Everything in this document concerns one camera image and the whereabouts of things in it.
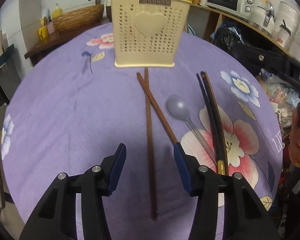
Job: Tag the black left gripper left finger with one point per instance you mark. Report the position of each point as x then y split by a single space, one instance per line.
54 216

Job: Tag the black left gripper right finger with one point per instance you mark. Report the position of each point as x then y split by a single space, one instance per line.
244 215

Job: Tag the black chopstick gold band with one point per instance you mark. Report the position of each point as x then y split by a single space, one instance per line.
212 119

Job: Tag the grey plastic spoon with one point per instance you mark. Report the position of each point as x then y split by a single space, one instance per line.
178 108

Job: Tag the brown wooden chopstick crossed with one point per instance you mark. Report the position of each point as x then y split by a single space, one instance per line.
158 110

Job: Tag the person's hand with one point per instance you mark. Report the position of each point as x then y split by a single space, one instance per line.
294 137

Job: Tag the white takeaway cup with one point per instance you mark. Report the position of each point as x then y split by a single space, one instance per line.
283 35

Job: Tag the white kettle appliance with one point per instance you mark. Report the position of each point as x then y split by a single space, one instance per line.
262 18

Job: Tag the wooden shelf unit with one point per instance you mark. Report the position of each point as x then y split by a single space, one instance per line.
253 36

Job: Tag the black plastic bag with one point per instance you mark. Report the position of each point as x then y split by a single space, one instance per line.
227 35

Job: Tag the white microwave oven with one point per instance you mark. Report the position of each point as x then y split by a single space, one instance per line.
239 8

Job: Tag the purple floral tablecloth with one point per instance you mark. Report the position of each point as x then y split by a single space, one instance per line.
75 108

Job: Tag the cream perforated utensil holder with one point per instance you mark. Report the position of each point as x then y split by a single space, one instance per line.
147 32

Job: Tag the dark wooden side table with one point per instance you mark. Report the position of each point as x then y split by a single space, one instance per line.
42 48

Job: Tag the yellow cup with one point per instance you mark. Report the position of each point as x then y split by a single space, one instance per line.
43 33

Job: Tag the woven basket sink bowl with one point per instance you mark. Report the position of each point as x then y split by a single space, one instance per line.
78 18

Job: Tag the yellow soap dispenser bottle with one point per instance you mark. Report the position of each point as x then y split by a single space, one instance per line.
57 12

